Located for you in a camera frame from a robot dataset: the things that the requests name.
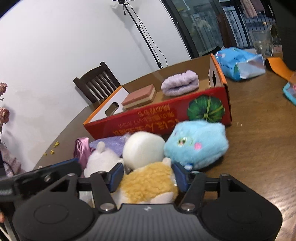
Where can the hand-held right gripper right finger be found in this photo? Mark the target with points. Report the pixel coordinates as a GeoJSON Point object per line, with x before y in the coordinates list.
{"type": "Point", "coordinates": [181, 179]}

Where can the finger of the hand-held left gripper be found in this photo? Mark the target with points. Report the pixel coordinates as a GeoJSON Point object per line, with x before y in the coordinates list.
{"type": "Point", "coordinates": [46, 172]}

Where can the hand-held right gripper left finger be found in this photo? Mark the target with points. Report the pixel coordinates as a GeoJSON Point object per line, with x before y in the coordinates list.
{"type": "Point", "coordinates": [116, 176]}

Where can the white plush toy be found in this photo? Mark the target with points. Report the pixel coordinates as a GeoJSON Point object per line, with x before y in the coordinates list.
{"type": "Point", "coordinates": [101, 160]}

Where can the yellow plush toy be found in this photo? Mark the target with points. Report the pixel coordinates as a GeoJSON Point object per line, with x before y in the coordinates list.
{"type": "Point", "coordinates": [145, 183]}

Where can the pink satin cloth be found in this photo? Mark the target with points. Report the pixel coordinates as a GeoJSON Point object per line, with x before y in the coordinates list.
{"type": "Point", "coordinates": [81, 148]}

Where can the red cardboard box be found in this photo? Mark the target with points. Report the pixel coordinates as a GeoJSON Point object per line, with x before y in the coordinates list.
{"type": "Point", "coordinates": [150, 120]}

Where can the pale pink patterned cloth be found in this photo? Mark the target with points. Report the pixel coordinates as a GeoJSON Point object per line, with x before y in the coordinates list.
{"type": "Point", "coordinates": [11, 162]}

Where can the scattered yellow flower bits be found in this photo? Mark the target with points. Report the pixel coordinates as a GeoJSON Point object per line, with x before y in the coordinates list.
{"type": "Point", "coordinates": [55, 144]}

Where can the white foam block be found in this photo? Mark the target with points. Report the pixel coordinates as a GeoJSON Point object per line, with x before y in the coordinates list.
{"type": "Point", "coordinates": [142, 148]}

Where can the blue plush toy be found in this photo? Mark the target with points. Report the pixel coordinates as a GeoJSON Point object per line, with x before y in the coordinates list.
{"type": "Point", "coordinates": [198, 143]}

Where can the dried pink flower bouquet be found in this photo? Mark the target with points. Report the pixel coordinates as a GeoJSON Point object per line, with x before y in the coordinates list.
{"type": "Point", "coordinates": [4, 114]}

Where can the pink layered sponge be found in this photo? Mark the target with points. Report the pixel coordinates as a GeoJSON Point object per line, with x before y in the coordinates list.
{"type": "Point", "coordinates": [138, 96]}

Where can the lavender fluffy scrunchie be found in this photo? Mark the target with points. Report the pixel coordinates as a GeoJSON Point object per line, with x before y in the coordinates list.
{"type": "Point", "coordinates": [179, 83]}

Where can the dark wooden chair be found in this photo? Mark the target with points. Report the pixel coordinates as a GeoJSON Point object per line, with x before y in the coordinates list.
{"type": "Point", "coordinates": [97, 81]}

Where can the blue tissue pack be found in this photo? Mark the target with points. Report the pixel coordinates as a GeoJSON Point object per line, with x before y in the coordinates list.
{"type": "Point", "coordinates": [231, 62]}

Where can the light blue snack packet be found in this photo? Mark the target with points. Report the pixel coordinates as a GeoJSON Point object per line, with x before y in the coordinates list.
{"type": "Point", "coordinates": [291, 91]}

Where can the orange flat card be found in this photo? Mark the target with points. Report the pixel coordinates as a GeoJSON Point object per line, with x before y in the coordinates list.
{"type": "Point", "coordinates": [276, 66]}

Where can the studio light on stand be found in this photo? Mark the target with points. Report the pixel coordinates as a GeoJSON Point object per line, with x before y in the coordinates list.
{"type": "Point", "coordinates": [138, 26]}

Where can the brown wooden chair back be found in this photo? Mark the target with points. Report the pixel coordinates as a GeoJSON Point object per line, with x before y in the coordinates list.
{"type": "Point", "coordinates": [223, 30]}

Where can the glass balcony door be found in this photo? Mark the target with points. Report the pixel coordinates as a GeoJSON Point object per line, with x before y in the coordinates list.
{"type": "Point", "coordinates": [203, 25]}

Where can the clear plastic cup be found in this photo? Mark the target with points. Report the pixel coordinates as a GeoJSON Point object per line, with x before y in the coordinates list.
{"type": "Point", "coordinates": [261, 44]}

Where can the black board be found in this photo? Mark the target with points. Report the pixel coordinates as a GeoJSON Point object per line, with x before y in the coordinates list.
{"type": "Point", "coordinates": [288, 34]}

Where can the hanging clothes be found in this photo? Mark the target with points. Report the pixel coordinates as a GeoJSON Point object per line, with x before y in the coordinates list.
{"type": "Point", "coordinates": [251, 8]}

